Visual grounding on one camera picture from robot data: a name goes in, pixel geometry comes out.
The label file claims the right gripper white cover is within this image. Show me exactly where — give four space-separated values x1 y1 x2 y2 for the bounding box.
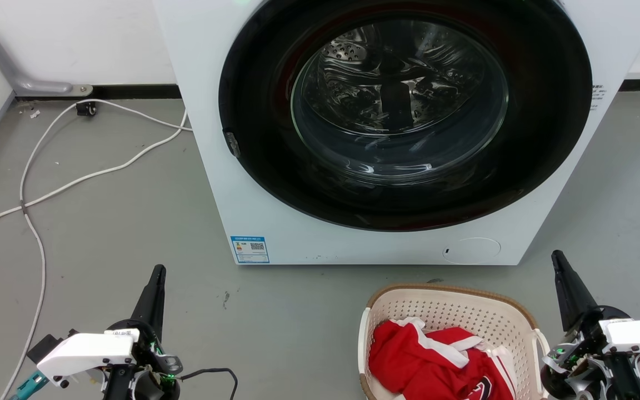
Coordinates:
541 250 640 400

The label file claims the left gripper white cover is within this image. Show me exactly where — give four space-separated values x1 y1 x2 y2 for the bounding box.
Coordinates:
36 264 183 400

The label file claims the cream perforated laundry basket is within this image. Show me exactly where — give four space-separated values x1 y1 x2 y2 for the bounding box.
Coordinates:
358 284 551 400

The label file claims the round white filter cover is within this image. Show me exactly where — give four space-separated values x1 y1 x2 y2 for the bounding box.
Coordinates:
442 237 502 265

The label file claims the blue energy label sticker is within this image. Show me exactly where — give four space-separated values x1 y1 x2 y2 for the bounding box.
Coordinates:
230 236 270 264

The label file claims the red and white garment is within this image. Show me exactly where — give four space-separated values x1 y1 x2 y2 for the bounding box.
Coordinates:
368 317 516 400

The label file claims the black round washer door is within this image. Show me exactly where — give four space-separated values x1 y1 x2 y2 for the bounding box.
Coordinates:
218 0 593 232

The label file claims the white front-load washing machine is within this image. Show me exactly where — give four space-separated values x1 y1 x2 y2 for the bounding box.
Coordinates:
152 0 640 266

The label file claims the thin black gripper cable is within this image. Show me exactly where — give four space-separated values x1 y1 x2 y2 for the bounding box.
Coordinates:
178 367 239 400

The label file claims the white power cable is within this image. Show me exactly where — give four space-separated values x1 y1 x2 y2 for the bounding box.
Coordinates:
1 99 193 400
0 109 188 251

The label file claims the grey wall pipe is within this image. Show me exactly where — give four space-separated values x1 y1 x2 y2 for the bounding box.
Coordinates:
0 0 93 97

